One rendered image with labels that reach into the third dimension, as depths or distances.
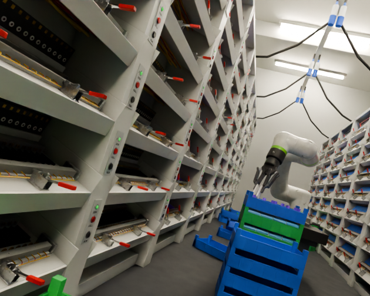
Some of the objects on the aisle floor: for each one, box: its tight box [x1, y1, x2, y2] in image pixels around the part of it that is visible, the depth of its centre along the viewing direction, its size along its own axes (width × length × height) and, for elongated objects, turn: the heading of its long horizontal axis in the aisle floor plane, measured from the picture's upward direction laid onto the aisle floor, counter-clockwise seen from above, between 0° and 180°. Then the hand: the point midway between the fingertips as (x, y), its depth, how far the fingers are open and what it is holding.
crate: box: [216, 225, 232, 240], centre depth 296 cm, size 30×20×8 cm
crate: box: [193, 234, 227, 261], centre depth 219 cm, size 30×20×8 cm
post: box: [125, 0, 228, 267], centre depth 160 cm, size 20×9×176 cm, turn 155°
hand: (257, 191), depth 168 cm, fingers closed, pressing on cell
